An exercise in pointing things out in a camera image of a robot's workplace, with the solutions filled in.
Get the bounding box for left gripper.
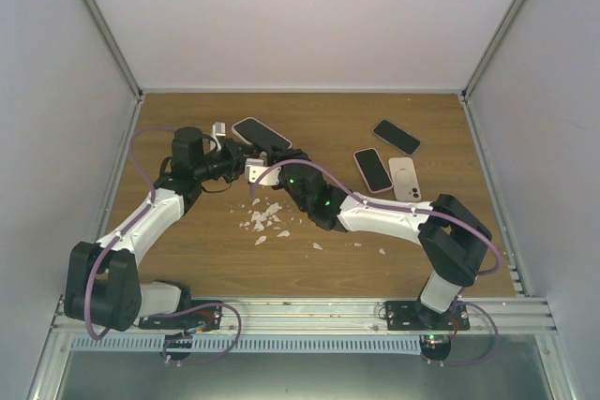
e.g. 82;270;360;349
196;138;263;184

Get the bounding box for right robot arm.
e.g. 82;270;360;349
267;149;501;330

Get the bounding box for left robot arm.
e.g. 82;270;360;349
64;126;259;340

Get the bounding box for phone in pink case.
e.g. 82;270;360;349
353;148;393;194

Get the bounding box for bare black phone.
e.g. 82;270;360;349
373;120;421;156

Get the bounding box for cream cased phone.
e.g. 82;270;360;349
388;157;421;202

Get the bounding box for white debris pile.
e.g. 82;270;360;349
230;197;294;246

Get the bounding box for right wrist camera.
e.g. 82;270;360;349
244;158;281;186

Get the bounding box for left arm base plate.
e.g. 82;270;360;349
138;300;222;332

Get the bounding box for aluminium front rail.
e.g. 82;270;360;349
51;295;559;338

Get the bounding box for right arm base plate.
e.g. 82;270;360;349
382;300;471;331

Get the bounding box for slotted cable duct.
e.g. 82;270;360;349
71;334;421;355

